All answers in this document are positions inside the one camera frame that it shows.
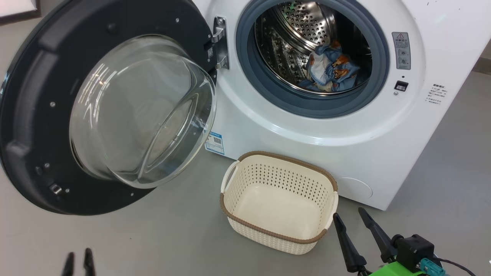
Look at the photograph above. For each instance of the white panel dark frame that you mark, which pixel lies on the white panel dark frame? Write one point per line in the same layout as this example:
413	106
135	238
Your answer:
15	7

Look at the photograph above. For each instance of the round white filter cover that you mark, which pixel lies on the round white filter cover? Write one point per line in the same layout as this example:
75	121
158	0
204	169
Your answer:
356	188

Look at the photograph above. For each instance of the cream perforated laundry basket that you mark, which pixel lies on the cream perforated laundry basket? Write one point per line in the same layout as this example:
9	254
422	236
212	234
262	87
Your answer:
280	207

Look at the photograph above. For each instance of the grey rubber door gasket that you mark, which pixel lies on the grey rubber door gasket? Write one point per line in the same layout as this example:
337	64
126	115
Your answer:
245	61

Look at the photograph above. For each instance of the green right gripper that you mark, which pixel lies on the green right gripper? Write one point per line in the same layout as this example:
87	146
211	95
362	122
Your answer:
395	270

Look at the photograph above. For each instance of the grey warning label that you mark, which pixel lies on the grey warning label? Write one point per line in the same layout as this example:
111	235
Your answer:
401	50

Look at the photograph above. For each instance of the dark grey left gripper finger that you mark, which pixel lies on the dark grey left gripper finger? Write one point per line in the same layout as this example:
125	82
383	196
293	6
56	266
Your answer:
69	266
89	264

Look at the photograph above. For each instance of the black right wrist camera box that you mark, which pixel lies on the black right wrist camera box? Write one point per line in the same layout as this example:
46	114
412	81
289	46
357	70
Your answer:
416	249

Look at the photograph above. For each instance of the white washing machine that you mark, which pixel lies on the white washing machine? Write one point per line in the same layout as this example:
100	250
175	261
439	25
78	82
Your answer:
383	153

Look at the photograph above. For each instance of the black door lock socket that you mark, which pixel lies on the black door lock socket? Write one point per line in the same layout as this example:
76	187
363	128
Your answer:
401	86

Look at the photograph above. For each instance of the blue energy label sticker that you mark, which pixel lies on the blue energy label sticker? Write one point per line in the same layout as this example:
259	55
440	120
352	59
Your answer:
214	143

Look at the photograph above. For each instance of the steel washing drum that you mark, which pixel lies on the steel washing drum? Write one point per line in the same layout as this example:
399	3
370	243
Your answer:
291	38

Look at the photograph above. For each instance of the blue bear print clothes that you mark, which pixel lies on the blue bear print clothes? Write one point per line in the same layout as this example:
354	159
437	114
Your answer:
337	71

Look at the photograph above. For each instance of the black washing machine door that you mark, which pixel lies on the black washing machine door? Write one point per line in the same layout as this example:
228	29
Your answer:
34	115

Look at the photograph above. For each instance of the metal door hinge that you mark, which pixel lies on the metal door hinge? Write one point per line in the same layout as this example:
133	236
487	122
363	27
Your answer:
220	42

